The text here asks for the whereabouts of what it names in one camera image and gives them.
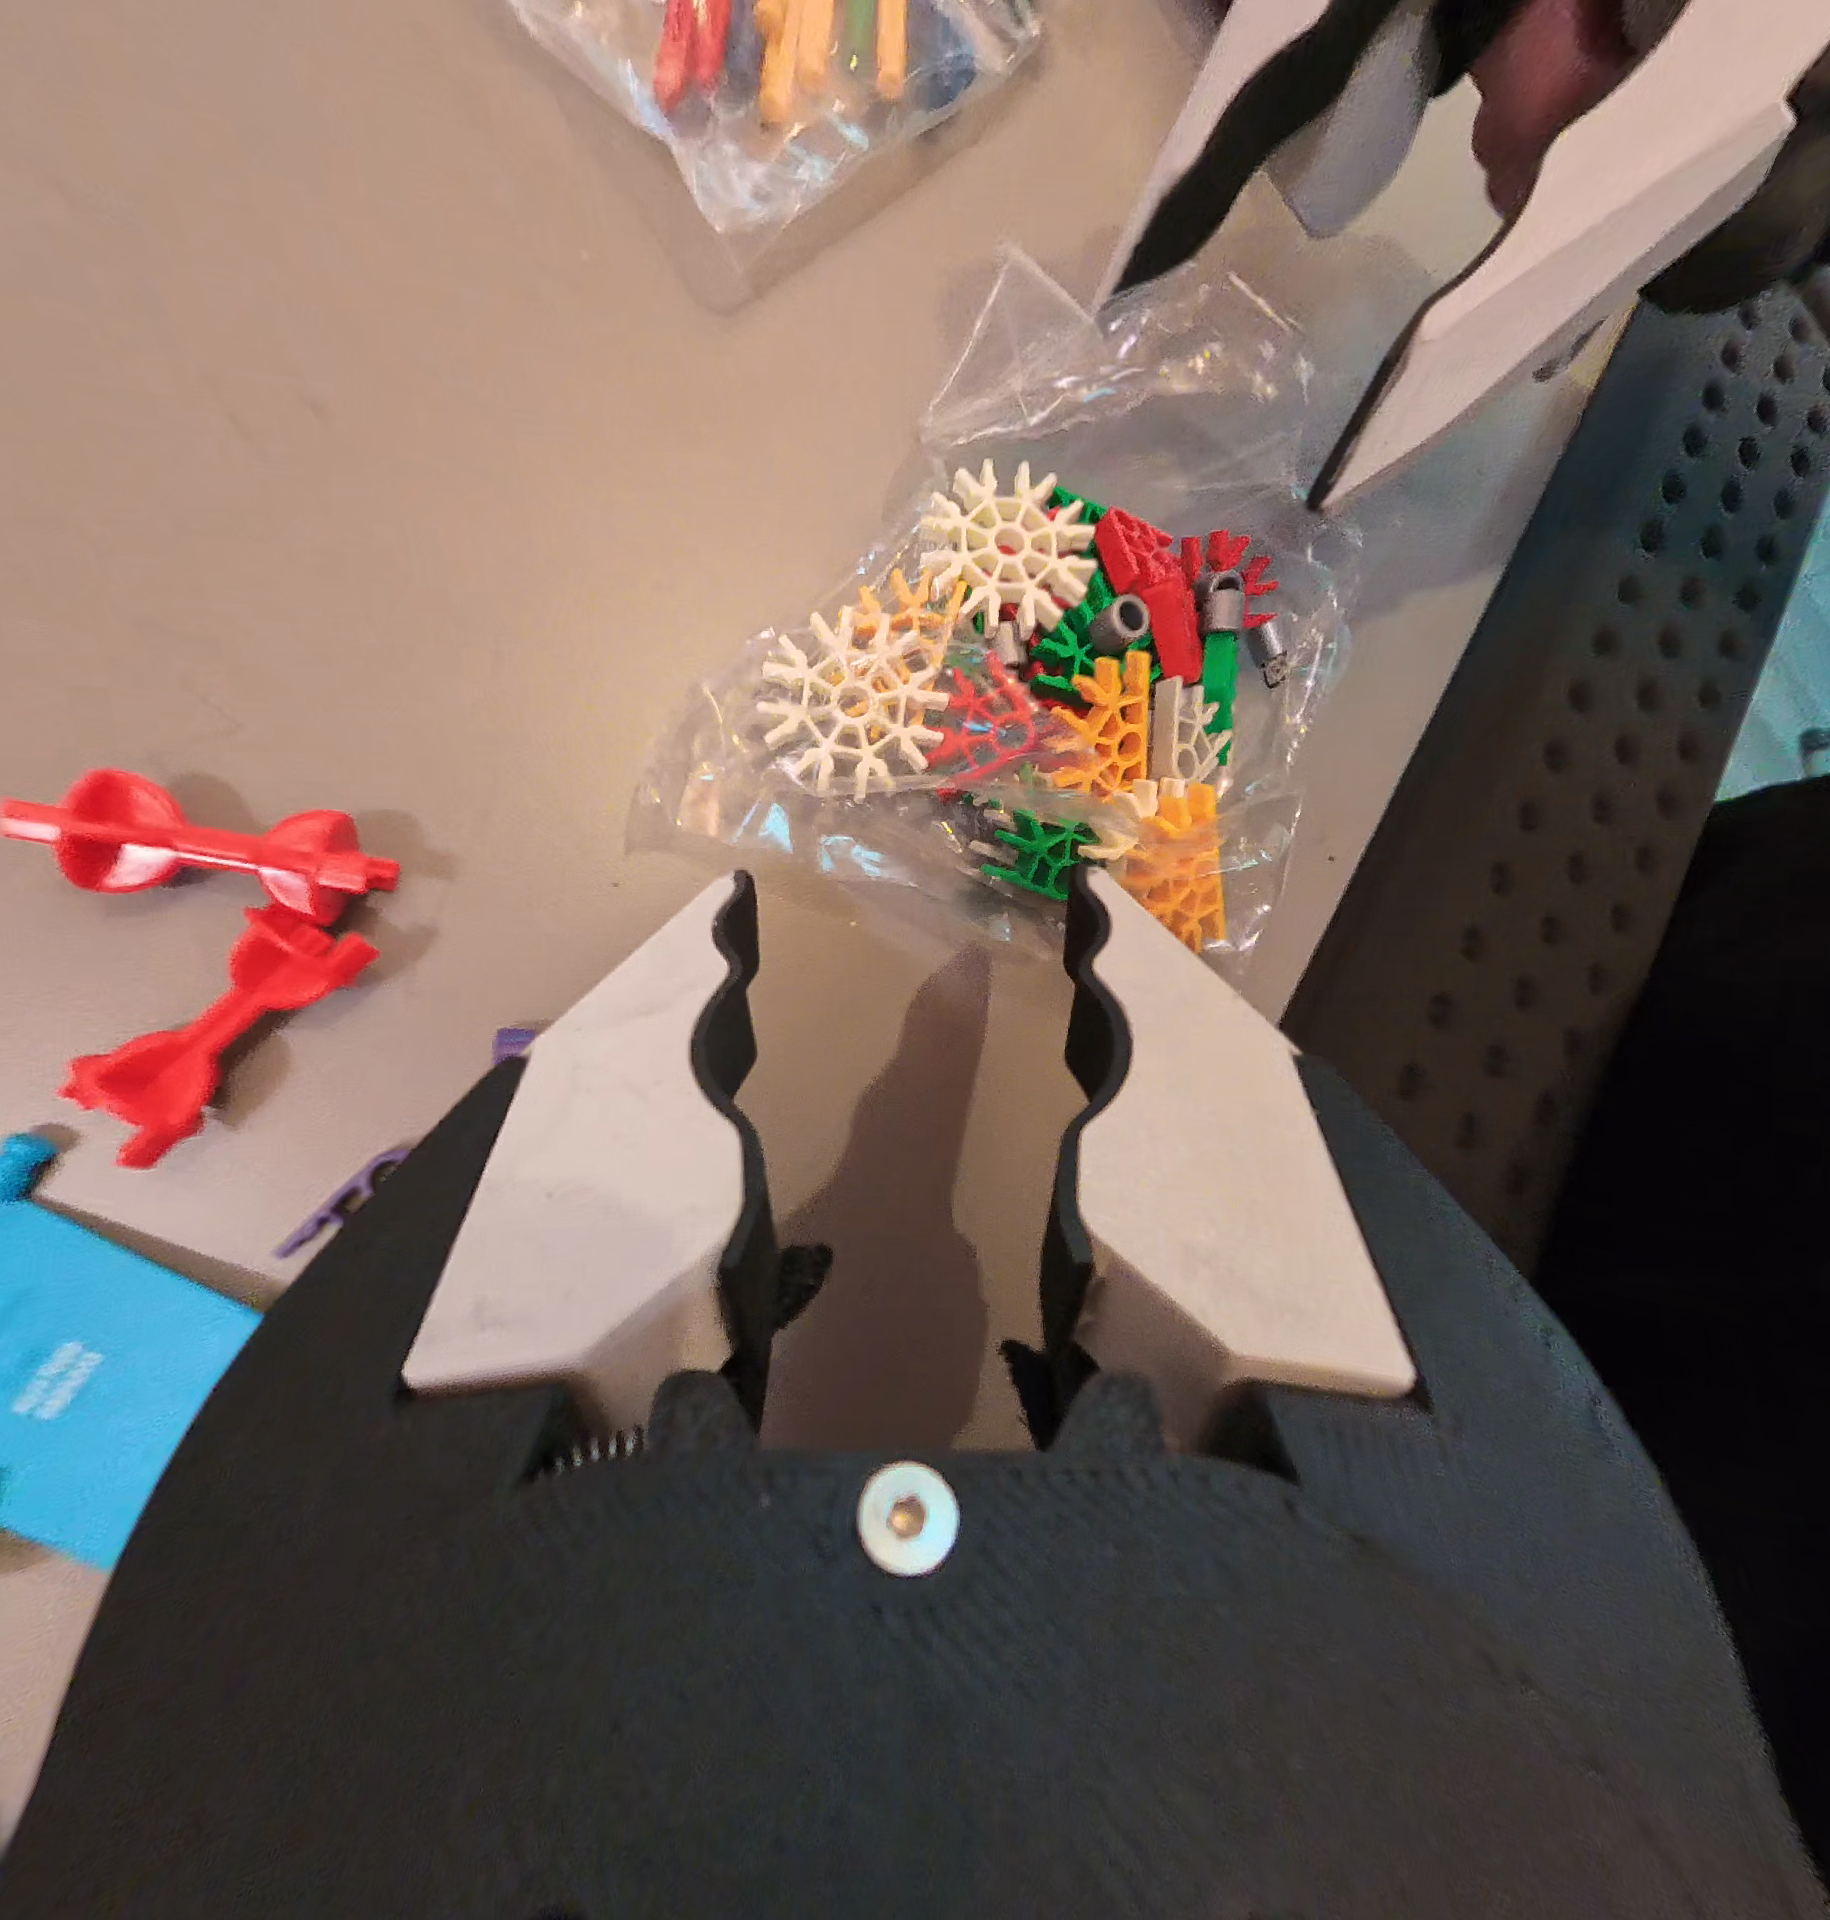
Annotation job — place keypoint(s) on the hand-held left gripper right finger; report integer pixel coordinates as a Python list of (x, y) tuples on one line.
[(1230, 1186)]

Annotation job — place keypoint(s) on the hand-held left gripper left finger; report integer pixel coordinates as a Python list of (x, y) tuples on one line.
[(600, 1186)]

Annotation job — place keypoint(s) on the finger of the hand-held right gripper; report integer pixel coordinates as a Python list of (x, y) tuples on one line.
[(1635, 180), (1216, 106)]

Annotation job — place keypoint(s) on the clear bag of colourful rods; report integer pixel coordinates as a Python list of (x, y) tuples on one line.
[(796, 76)]

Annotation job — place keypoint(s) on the clear bag of snowflake connectors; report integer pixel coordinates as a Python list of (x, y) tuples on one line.
[(1006, 541)]

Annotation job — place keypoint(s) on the person's right hand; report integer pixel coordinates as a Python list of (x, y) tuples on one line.
[(1545, 76)]

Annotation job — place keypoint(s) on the purple clip connector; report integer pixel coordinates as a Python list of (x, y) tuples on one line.
[(337, 1200), (512, 1040)]

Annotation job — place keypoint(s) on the red bow-tie connector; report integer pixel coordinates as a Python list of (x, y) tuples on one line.
[(210, 1050), (135, 841)]

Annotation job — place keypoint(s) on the person's black clothing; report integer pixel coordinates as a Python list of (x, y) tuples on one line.
[(1755, 1351)]

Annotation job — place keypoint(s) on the black perforated mat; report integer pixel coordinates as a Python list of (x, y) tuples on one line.
[(1576, 751)]

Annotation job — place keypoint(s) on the cyan flat toy piece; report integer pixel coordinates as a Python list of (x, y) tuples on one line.
[(75, 1380)]

